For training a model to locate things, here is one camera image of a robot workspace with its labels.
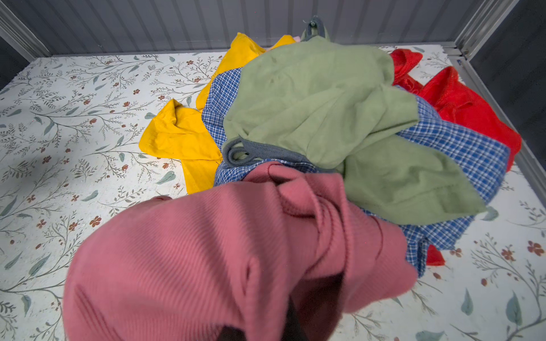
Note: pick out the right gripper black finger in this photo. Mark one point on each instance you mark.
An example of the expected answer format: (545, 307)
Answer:
(293, 330)

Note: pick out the dusty pink ribbed cloth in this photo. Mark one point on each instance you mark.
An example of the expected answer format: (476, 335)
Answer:
(236, 256)

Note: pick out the grey cloth with loop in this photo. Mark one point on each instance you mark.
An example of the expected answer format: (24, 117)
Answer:
(239, 152)

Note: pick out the yellow cloth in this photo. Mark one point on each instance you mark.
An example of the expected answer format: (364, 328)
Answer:
(178, 132)

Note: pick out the green cloth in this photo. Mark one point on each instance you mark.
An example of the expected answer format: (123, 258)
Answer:
(332, 123)

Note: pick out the blue checkered cloth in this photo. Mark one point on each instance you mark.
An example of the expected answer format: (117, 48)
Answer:
(483, 161)

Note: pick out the red cloth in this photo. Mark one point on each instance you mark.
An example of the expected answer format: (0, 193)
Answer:
(454, 101)

